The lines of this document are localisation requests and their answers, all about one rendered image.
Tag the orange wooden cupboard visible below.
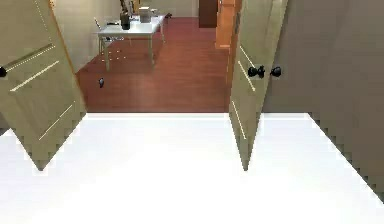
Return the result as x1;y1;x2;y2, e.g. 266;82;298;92
214;0;243;51

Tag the beige panelled room door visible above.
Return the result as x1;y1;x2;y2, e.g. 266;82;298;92
228;0;290;172
0;0;88;172

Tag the dark brown room door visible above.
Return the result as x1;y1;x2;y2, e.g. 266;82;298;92
198;0;219;29

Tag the white table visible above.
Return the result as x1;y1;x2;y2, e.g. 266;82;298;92
97;14;167;72

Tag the white box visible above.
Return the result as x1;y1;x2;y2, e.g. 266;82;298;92
138;6;153;24

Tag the dark green plant pot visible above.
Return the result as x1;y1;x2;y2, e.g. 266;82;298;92
119;9;132;31

